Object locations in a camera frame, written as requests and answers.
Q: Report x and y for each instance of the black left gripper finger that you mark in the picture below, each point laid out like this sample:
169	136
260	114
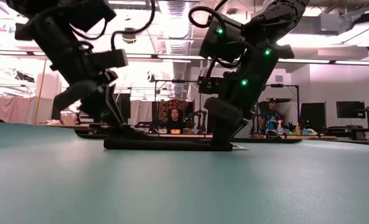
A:
109	112
75	95

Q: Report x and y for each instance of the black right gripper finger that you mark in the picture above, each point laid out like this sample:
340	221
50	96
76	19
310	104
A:
223	115
241	127

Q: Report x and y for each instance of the black towel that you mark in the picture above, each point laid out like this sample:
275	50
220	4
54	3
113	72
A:
171	145

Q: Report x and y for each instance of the black background robot arm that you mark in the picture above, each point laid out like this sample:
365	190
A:
199	116

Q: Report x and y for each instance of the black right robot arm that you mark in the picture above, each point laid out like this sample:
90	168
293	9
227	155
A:
255	65

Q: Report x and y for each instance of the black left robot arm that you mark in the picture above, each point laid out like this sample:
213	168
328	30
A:
59	46

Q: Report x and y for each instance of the large black monitor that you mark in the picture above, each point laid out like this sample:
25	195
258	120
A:
126	105

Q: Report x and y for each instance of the cardboard box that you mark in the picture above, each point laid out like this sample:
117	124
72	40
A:
69	119

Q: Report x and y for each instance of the narrow black panel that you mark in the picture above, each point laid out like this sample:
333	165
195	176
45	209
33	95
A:
56	115

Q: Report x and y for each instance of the person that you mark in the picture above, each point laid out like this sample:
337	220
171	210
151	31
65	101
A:
271	113
175	118

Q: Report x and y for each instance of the clear spray bottle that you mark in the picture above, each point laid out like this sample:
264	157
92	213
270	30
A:
280	128

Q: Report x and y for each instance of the wooden background table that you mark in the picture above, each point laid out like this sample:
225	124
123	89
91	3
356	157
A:
184	135
311	137

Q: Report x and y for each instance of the red patterned fabric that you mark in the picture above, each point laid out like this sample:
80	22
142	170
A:
171	104

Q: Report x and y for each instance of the small yellow bottle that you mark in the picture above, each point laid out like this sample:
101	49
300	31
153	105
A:
297	130

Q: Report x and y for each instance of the long ceiling light bar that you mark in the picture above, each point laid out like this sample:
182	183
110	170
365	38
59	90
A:
184	57

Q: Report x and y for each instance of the beige curtain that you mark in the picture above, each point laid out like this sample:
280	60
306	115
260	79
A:
10	109

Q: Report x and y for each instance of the black desk monitor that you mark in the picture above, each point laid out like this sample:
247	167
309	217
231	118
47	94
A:
313	113

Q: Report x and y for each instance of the green table mat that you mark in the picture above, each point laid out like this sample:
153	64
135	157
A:
171	193

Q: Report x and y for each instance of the black desk stand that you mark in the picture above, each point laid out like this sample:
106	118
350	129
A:
352	130

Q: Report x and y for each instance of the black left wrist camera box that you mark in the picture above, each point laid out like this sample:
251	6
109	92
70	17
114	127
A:
109	60

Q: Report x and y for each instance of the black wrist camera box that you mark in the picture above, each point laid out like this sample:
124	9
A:
210	85
109	60

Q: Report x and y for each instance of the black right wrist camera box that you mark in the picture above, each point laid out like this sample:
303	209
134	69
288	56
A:
210	85

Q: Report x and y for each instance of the black metal rig frame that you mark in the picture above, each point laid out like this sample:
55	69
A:
178	81
283	85

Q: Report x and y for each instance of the silver ventilation duct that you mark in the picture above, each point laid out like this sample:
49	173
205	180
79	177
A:
178	46

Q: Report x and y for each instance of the black wall monitor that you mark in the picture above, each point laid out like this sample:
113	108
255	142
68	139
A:
350	109

